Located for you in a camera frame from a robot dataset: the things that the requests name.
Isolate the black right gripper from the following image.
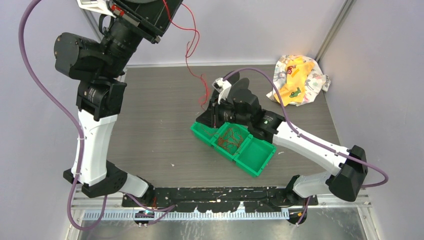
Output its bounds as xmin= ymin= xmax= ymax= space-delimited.
xmin=197 ymin=94 xmax=251 ymax=129

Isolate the red thin cable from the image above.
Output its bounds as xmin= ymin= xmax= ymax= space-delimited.
xmin=160 ymin=0 xmax=249 ymax=155

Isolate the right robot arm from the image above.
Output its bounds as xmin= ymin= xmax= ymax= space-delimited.
xmin=195 ymin=90 xmax=368 ymax=205

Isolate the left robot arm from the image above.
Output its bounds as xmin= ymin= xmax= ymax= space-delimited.
xmin=54 ymin=0 xmax=182 ymax=207

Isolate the green plastic bin left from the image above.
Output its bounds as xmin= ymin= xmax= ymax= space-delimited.
xmin=190 ymin=122 xmax=219 ymax=146

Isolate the green plastic bin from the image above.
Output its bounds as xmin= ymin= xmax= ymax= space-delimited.
xmin=212 ymin=122 xmax=253 ymax=161
xmin=190 ymin=122 xmax=219 ymax=146
xmin=234 ymin=135 xmax=277 ymax=178

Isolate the green plastic bin middle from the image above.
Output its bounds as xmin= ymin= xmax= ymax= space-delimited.
xmin=212 ymin=122 xmax=253 ymax=161

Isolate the green plastic bin right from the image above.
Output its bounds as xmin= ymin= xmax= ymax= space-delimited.
xmin=234 ymin=135 xmax=277 ymax=178

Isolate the crumpled yellow patterned cloth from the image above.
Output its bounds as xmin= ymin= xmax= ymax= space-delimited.
xmin=266 ymin=55 xmax=331 ymax=107

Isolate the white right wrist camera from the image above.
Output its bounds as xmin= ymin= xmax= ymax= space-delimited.
xmin=211 ymin=77 xmax=232 ymax=104

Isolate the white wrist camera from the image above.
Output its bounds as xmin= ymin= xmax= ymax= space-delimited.
xmin=76 ymin=0 xmax=114 ymax=16
xmin=211 ymin=77 xmax=232 ymax=104

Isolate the black cable spool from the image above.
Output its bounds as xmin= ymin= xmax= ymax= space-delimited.
xmin=227 ymin=72 xmax=250 ymax=101

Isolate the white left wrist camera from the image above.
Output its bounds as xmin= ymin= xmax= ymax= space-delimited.
xmin=76 ymin=0 xmax=114 ymax=16

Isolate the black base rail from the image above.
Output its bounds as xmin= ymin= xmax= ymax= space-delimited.
xmin=137 ymin=186 xmax=306 ymax=213

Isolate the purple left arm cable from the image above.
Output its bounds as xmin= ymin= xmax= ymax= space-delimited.
xmin=18 ymin=0 xmax=176 ymax=232

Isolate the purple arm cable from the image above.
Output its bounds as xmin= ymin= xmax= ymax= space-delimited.
xmin=222 ymin=67 xmax=389 ymax=227
xmin=18 ymin=0 xmax=176 ymax=232

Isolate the slotted aluminium cable duct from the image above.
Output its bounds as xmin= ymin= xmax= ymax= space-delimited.
xmin=101 ymin=208 xmax=290 ymax=222

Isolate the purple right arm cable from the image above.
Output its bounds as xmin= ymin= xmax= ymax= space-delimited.
xmin=222 ymin=67 xmax=389 ymax=227

